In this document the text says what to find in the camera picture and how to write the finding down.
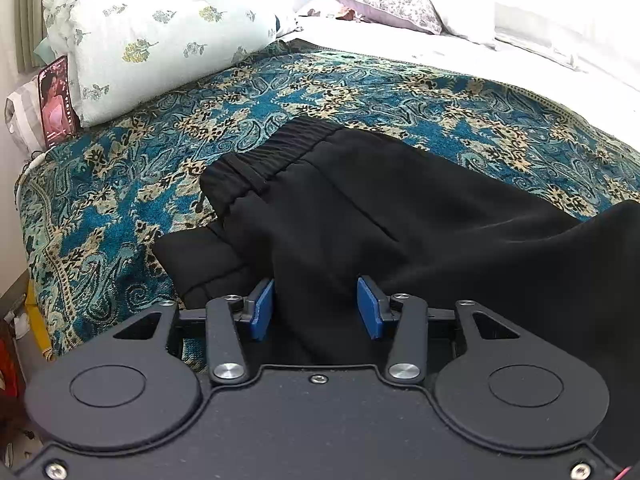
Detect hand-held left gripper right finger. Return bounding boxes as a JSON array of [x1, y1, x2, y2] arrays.
[[356, 276, 523, 387]]

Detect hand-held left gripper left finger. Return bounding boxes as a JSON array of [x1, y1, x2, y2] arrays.
[[112, 278, 276, 387]]

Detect black pants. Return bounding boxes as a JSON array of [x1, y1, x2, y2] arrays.
[[152, 116, 640, 466]]

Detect teal paisley blanket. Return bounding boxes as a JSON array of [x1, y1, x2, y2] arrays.
[[17, 40, 640, 361]]

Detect red bag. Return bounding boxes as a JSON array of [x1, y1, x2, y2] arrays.
[[0, 317, 27, 413]]

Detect white bed sheet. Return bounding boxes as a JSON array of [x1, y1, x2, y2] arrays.
[[295, 12, 640, 156]]

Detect smartphone with lit screen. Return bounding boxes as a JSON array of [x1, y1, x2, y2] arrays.
[[37, 56, 79, 151]]

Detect white floral quilt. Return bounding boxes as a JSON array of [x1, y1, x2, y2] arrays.
[[42, 0, 301, 128]]

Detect red patterned cloth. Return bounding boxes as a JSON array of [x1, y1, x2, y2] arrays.
[[299, 1, 370, 24]]

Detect grey striped pillow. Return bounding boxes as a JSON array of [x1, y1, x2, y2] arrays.
[[5, 82, 48, 157]]

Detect floral purple pillow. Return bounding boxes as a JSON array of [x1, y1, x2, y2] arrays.
[[327, 0, 444, 35]]

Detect white pillow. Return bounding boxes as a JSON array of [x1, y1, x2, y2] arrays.
[[425, 0, 586, 68]]

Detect green curtain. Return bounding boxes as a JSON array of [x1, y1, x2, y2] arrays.
[[12, 0, 76, 73]]

